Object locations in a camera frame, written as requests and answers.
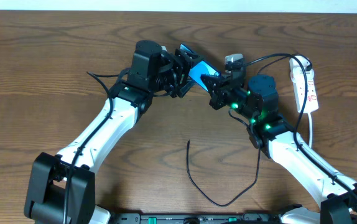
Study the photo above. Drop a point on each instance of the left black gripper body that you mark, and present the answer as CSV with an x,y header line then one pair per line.
x,y
182,72

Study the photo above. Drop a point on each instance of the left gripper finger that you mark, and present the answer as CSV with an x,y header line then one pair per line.
x,y
192,57
185,89

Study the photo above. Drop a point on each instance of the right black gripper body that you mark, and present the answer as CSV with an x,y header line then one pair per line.
x,y
222,90

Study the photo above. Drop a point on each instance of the blue Galaxy smartphone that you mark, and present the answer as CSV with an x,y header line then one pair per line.
x,y
194,71

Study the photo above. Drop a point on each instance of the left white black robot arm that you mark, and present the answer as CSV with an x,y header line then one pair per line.
x,y
62,186

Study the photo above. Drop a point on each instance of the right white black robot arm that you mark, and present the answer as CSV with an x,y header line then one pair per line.
x,y
334,193

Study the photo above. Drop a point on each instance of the white USB charger adapter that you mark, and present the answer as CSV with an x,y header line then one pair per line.
x,y
295,64

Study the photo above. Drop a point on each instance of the white power strip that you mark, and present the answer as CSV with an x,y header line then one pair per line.
x,y
303,90

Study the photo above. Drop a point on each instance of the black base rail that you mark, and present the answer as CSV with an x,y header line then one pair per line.
x,y
135,218

